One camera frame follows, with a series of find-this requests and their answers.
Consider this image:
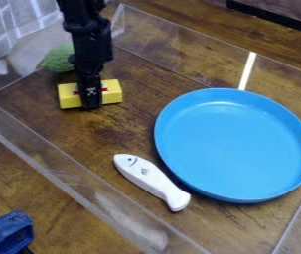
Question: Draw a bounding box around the blue round tray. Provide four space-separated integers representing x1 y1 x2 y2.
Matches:
154 88 301 203

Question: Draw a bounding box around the yellow brick with cow label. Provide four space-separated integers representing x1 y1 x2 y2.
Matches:
58 79 122 109

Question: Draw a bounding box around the grey checkered cloth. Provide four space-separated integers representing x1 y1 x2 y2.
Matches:
0 0 61 58

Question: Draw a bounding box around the white wooden toy fish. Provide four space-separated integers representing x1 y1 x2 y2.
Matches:
113 154 192 212

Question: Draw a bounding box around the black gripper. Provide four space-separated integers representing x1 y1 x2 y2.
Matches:
57 0 113 110

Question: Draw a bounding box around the clear acrylic enclosure wall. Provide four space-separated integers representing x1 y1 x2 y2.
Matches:
0 0 301 254

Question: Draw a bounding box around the green bumpy toy gourd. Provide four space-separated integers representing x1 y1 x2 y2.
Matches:
41 44 75 73

